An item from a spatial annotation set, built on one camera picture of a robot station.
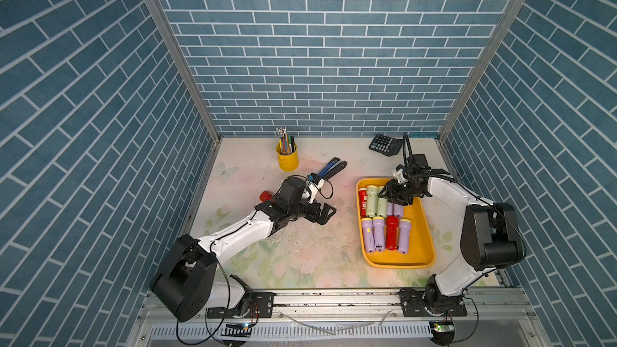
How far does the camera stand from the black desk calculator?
3.76 feet

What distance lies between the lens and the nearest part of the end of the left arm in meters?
0.62

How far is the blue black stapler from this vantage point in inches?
42.1

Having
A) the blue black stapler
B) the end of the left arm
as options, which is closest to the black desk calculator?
the blue black stapler
